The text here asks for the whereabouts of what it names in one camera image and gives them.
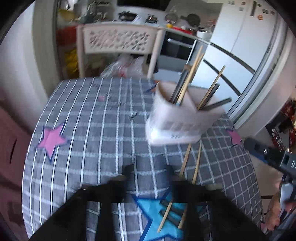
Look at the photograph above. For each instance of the black chopstick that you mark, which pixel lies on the black chopstick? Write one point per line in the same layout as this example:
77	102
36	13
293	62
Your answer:
222	102
212	92

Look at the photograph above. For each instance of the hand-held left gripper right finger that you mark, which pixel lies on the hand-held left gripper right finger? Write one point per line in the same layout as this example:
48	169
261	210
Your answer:
198	197

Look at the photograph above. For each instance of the small cooking pot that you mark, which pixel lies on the small cooking pot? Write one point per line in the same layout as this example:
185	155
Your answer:
152	19

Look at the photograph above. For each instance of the round hanging pan lid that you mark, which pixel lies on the round hanging pan lid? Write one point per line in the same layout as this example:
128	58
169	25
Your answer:
171	17

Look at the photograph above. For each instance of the black range hood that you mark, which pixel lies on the black range hood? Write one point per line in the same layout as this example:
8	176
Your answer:
143	2

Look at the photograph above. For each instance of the metal kettle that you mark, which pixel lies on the metal kettle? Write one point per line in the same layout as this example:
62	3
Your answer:
90	9

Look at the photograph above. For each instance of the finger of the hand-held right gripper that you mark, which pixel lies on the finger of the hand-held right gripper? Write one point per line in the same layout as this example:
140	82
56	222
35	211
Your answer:
254	146

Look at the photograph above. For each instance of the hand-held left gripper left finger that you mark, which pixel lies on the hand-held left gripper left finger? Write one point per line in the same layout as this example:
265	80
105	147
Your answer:
104	192

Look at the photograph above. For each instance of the flower cutout basket cart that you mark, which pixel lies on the flower cutout basket cart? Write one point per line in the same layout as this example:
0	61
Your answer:
115	39

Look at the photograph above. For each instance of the black wok with lid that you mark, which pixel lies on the black wok with lid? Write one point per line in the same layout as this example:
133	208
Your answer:
127	16

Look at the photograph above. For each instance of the blue patterned wooden chopstick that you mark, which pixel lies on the blue patterned wooden chopstick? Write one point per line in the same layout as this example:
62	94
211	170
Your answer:
192	69

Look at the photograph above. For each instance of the red plastic crate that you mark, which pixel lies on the red plastic crate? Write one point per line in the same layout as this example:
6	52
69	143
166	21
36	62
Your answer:
67	37

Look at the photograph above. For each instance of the white rice cooker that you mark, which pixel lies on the white rice cooker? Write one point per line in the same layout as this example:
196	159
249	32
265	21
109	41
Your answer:
203	34

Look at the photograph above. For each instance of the pink plastic stool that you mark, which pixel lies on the pink plastic stool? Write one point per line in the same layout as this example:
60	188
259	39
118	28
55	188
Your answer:
9	139
11	208

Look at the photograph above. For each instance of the grey checkered tablecloth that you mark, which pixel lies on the grey checkered tablecloth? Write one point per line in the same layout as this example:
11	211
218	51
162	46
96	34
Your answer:
92	139

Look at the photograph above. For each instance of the white plastic utensil holder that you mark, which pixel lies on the white plastic utensil holder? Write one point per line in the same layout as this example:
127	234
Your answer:
175	120

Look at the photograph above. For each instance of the round dark hanging pan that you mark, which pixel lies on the round dark hanging pan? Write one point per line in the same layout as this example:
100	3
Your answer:
193	19

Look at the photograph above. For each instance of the yellow bag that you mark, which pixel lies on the yellow bag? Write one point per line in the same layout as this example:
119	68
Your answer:
71	60

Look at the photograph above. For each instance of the pink star sticker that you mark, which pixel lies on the pink star sticker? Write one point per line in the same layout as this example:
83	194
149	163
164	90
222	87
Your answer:
50	141
235	138

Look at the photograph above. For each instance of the crumpled clear plastic bag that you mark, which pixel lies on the crumpled clear plastic bag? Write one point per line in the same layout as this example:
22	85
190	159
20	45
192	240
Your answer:
124	66

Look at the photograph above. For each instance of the person's right hand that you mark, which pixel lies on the person's right hand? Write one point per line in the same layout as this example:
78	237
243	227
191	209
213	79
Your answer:
275	213

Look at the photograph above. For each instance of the blue star sticker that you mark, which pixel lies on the blue star sticker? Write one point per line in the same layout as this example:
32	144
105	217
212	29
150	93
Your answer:
150	208

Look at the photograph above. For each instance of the white refrigerator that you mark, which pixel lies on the white refrigerator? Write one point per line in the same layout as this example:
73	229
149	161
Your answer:
242	34

